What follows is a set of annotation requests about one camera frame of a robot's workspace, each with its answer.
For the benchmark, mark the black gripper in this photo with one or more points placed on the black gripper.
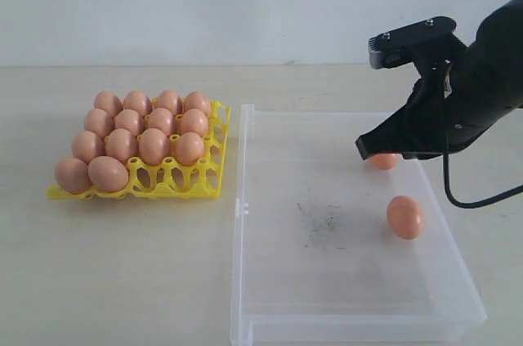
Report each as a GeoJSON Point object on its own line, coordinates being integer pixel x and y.
{"type": "Point", "coordinates": [465, 98]}

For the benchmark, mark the clear plastic container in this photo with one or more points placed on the clear plastic container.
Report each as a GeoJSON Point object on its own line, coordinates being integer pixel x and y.
{"type": "Point", "coordinates": [315, 260]}

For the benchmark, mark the yellow plastic egg tray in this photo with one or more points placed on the yellow plastic egg tray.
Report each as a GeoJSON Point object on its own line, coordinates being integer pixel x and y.
{"type": "Point", "coordinates": [170, 179]}

